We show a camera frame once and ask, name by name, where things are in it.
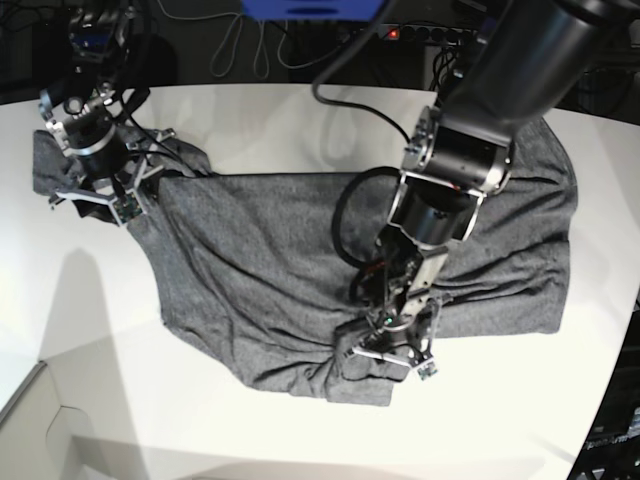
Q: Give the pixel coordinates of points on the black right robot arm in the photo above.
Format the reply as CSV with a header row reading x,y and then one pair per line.
x,y
101,90

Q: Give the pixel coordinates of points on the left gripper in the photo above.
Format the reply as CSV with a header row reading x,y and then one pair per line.
x,y
403,336

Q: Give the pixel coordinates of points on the white power strip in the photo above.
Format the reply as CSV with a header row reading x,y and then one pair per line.
x,y
425,34

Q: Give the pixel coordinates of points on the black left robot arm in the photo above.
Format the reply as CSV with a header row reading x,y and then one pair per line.
x,y
460,153

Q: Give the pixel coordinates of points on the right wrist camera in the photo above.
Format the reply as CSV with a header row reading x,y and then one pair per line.
x,y
126,208

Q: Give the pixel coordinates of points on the grey t-shirt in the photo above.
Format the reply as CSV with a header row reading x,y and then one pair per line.
x,y
247,273

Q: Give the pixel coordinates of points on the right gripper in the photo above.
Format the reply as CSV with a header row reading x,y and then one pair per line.
x,y
110,169

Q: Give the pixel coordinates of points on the blue box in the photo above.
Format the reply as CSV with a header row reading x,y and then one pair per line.
x,y
340,10

